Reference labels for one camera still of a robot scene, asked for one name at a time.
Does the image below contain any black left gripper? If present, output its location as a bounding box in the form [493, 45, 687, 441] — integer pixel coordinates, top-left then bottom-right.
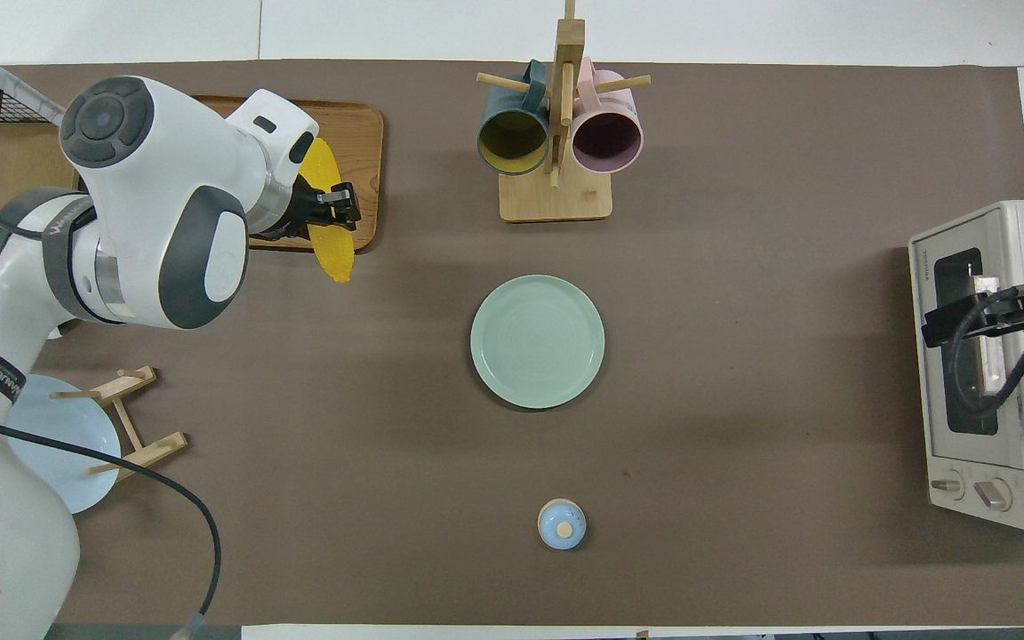
[250, 173, 363, 243]

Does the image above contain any yellow corn cob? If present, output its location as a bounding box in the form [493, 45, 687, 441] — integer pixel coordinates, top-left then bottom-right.
[297, 136, 355, 284]

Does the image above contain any pale green plate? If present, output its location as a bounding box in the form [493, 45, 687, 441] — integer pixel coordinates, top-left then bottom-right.
[470, 274, 606, 410]

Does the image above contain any wooden serving tray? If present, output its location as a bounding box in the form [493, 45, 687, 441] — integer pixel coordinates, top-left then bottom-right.
[192, 95, 385, 254]

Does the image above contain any dark teal mug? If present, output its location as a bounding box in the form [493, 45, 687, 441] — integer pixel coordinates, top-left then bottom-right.
[476, 60, 552, 177]

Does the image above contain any wooden mug rack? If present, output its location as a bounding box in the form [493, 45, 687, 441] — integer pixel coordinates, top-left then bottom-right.
[476, 0, 652, 223]

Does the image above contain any pink mug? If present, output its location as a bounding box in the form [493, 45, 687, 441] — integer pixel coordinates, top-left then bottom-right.
[571, 58, 645, 175]

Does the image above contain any brown table mat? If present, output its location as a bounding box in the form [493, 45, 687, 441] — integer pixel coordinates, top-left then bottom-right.
[0, 60, 1024, 628]

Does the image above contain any wooden plate rack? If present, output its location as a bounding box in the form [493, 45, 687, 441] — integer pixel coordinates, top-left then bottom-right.
[50, 365, 189, 485]

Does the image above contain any light blue plate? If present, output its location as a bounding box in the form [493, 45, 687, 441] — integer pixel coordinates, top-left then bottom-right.
[7, 374, 122, 515]

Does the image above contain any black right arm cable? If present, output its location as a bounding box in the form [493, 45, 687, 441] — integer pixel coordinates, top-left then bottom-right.
[946, 277, 1024, 415]

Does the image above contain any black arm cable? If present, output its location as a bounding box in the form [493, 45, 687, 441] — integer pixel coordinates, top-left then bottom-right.
[946, 277, 1024, 415]
[0, 209, 222, 640]

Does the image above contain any wire and wood shelf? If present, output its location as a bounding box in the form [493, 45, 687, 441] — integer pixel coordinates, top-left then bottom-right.
[0, 36, 77, 339]

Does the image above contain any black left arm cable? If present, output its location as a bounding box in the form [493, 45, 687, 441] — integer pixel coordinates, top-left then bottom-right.
[0, 209, 222, 640]

